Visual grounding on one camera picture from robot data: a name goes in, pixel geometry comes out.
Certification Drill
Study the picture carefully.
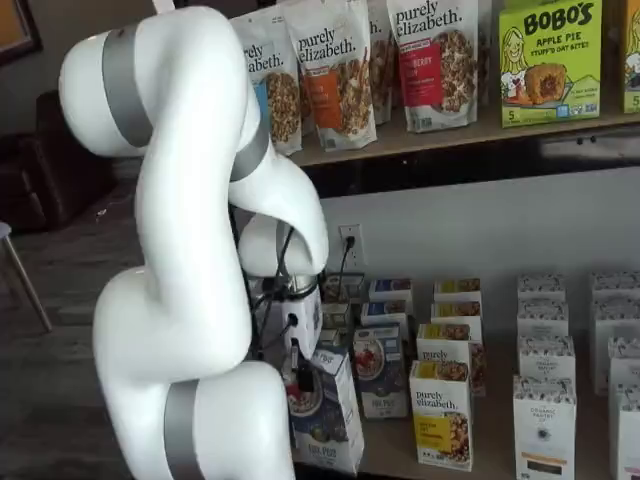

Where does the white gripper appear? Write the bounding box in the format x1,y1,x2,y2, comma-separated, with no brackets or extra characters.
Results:
282,289,324,395

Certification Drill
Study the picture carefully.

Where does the blue flax plus cereal box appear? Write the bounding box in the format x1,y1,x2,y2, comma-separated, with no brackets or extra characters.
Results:
288,343,365,467
368,277,414,306
359,299,409,329
352,323,409,421

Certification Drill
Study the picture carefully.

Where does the green apple cinnamon cereal box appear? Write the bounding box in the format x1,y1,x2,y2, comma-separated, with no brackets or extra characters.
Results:
322,272,366,304
319,325,353,347
319,301,360,329

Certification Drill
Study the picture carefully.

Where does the yellow purely elizabeth box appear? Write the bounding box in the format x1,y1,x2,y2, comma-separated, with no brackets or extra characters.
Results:
432,278,482,305
416,323,487,397
429,300,484,331
408,359,475,474

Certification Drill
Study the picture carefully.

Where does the tan wooden shelf board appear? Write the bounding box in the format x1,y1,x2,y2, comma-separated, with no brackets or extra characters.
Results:
259,269,640,480
292,110,640,169

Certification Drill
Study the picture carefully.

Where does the white organic pantry box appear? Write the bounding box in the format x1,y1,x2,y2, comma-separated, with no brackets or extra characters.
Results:
512,374,578,480
516,334,577,381
591,295,640,396
607,335,640,396
516,273,567,305
612,384,640,480
516,300,570,341
588,271,640,301

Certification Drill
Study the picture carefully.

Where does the green Bobo's apple pie box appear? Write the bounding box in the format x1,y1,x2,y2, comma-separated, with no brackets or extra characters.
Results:
498,0,604,128

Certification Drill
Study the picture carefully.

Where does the yellow Bobo's snack box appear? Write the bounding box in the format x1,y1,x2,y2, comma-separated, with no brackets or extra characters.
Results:
623,0,640,115

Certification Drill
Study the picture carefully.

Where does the black metal shelving rack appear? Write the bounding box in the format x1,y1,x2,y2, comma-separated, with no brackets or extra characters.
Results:
172,0,640,364

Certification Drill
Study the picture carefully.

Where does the blue label granola bag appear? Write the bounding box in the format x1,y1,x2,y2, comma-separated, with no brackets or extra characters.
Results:
229,12,304,156

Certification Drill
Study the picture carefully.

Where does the dark brown leather armchair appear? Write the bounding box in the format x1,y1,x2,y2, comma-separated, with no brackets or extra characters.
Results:
0,89,121,234

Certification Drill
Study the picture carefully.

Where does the grey chair with metal legs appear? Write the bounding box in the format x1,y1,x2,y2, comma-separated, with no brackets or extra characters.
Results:
0,221,54,332

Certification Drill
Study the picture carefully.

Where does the red label granola bag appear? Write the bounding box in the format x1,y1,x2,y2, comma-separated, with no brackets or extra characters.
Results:
385,0,480,134

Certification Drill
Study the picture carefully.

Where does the white wall outlet plate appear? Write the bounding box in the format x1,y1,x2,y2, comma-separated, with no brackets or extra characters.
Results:
339,223,366,266

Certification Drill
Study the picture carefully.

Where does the black plug with cord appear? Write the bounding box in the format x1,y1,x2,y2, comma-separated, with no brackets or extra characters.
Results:
335,234,357,296

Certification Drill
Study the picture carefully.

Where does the dark framed wall picture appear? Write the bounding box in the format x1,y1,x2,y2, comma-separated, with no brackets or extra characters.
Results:
0,0,44,66

